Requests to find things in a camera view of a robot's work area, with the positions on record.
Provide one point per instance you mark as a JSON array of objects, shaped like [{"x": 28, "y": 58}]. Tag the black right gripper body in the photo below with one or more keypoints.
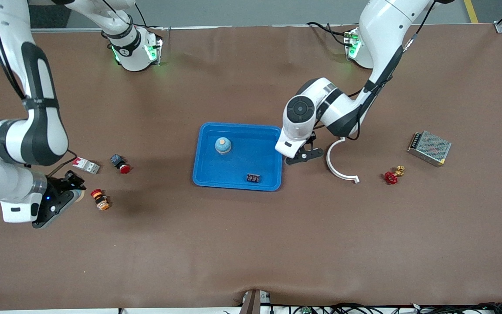
[{"x": 61, "y": 183}]

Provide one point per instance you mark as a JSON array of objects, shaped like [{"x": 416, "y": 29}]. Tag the blue bell with orange button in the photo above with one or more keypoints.
[
  {"x": 80, "y": 196},
  {"x": 223, "y": 145}
]

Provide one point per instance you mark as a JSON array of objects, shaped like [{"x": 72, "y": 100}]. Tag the small black connector block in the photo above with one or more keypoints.
[{"x": 253, "y": 178}]

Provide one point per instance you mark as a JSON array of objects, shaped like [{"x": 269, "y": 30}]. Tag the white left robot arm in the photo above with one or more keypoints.
[{"x": 377, "y": 26}]

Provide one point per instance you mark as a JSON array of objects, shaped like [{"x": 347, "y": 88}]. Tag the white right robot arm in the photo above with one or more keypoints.
[{"x": 37, "y": 131}]

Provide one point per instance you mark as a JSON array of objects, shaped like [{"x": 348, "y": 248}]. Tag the white and red circuit breaker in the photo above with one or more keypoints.
[{"x": 86, "y": 165}]

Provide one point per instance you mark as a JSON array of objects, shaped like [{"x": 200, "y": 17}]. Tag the red and orange emergency button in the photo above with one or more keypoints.
[{"x": 100, "y": 200}]

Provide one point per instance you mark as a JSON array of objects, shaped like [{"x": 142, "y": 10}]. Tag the blue plastic tray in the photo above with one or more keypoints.
[{"x": 233, "y": 174}]

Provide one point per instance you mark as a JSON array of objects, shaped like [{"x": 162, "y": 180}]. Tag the metal mesh power supply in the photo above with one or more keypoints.
[{"x": 429, "y": 148}]

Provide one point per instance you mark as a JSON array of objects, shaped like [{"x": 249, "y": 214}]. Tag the white curved plastic bracket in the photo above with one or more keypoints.
[{"x": 328, "y": 159}]

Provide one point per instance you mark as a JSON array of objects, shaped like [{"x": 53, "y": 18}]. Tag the red push button switch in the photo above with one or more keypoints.
[{"x": 123, "y": 168}]

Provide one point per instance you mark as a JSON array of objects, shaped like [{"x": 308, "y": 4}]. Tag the grey metal post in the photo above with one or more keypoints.
[{"x": 253, "y": 303}]

